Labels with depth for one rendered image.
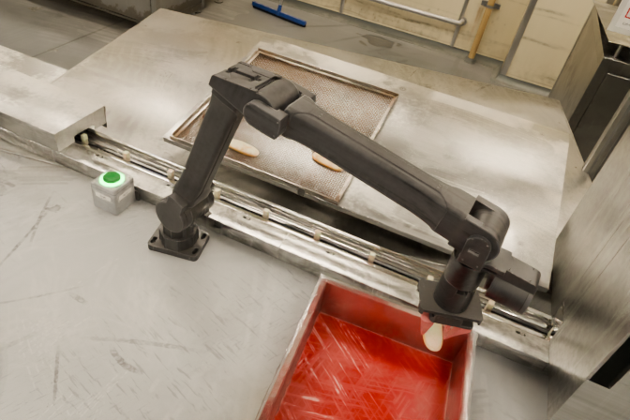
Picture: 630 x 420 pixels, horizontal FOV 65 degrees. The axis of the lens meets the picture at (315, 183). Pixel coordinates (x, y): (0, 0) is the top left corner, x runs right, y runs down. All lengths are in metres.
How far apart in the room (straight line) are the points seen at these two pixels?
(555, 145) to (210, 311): 1.09
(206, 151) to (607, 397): 0.79
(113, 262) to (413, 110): 0.95
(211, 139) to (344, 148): 0.27
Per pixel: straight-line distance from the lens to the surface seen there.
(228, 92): 0.81
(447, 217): 0.72
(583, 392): 0.99
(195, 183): 0.99
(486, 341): 1.14
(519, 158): 1.52
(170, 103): 1.70
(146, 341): 1.04
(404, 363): 1.06
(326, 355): 1.03
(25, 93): 1.60
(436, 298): 0.84
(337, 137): 0.74
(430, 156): 1.42
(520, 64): 4.50
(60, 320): 1.10
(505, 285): 0.78
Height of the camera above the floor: 1.68
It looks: 38 degrees down
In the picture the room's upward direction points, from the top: 11 degrees clockwise
